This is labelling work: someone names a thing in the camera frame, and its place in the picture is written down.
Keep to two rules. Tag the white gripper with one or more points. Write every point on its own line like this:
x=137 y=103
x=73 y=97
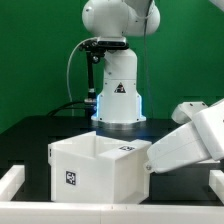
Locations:
x=181 y=147

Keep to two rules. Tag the large white drawer housing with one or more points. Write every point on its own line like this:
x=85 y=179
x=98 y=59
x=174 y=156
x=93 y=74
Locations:
x=89 y=168

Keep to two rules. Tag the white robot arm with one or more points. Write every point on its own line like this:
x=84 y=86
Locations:
x=201 y=135

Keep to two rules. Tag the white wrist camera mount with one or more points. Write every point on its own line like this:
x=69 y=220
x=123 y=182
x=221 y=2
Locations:
x=184 y=112

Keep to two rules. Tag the white right rail block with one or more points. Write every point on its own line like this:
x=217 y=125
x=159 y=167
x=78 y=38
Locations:
x=216 y=182

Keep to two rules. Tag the white rail block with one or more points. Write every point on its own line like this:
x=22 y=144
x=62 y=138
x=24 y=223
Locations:
x=216 y=182
x=11 y=182

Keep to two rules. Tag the black camera on stand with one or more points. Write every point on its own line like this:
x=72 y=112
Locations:
x=95 y=49

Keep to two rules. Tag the white left rail block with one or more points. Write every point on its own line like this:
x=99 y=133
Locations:
x=11 y=182

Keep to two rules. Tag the white front rail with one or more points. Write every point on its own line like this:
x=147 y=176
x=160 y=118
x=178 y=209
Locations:
x=59 y=213

